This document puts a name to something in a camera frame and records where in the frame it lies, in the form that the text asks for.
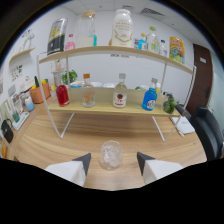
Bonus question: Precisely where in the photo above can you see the blue liquid bottle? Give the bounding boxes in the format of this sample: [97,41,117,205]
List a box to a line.
[141,77,158,112]

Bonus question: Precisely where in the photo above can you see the green cup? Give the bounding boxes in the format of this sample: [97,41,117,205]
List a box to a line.
[12,111,21,123]

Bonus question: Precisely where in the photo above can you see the white and blue cup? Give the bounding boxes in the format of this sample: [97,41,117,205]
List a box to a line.
[24,96,35,112]

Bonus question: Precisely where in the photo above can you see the clear glass with ice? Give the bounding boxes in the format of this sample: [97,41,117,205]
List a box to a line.
[98,140,124,171]

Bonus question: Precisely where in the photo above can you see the white notebook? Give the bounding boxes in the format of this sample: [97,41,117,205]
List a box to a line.
[170,115,196,136]

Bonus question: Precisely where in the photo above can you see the green lime bunch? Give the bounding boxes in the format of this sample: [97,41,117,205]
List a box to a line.
[162,94,178,115]

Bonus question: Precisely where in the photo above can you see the white tray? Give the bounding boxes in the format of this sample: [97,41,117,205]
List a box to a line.
[11,111,30,131]

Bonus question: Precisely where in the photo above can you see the black kettle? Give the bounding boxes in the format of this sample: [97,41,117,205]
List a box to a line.
[0,118,15,144]

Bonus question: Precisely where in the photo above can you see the red liquid glass bottle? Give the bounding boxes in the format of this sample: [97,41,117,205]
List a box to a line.
[55,84,70,107]

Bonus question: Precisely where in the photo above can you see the orange storage basket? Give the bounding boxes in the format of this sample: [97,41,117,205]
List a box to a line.
[29,83,51,105]

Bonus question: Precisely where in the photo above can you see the two-tier wooden shelf rack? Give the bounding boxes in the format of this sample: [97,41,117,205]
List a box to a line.
[35,45,198,144]

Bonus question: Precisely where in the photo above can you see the clear bottle with red label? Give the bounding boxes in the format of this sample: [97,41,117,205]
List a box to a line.
[112,72,129,109]

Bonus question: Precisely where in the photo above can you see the green potted plant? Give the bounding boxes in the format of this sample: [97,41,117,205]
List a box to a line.
[61,69,78,85]

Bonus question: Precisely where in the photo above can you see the white kitchen appliance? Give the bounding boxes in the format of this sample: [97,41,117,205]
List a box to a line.
[19,75,36,93]

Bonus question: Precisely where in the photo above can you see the clear bottle with blue cap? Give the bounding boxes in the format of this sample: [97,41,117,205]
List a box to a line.
[158,39,168,57]

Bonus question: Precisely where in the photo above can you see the small pink bottle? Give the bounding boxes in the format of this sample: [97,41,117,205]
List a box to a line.
[64,33,76,51]

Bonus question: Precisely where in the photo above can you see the clear bottle with green cap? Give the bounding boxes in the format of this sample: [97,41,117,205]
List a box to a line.
[146,26,159,54]

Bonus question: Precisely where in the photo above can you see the small blue bottle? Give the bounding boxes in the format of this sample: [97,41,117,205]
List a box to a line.
[137,32,148,51]

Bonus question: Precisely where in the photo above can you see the black and yellow can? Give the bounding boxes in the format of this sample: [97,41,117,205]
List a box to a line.
[46,17,69,56]

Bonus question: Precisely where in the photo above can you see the vase with flowers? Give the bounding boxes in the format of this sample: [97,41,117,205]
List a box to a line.
[21,29,36,51]

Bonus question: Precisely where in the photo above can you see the small wall sticker sheet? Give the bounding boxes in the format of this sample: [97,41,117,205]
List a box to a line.
[11,64,24,81]

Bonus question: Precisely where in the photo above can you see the wooden wall shelf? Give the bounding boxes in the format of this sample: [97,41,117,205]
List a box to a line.
[9,46,36,64]

